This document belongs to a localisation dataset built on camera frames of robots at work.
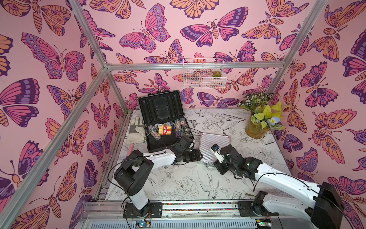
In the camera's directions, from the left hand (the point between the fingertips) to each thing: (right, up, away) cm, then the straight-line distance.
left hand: (202, 157), depth 88 cm
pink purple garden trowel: (-47, +3, +7) cm, 48 cm away
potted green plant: (+39, +26, -1) cm, 47 cm away
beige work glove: (-47, +15, +18) cm, 52 cm away
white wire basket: (+4, +54, +18) cm, 57 cm away
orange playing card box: (-24, +16, +12) cm, 31 cm away
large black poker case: (-26, +23, +19) cm, 40 cm away
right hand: (+8, 0, -7) cm, 10 cm away
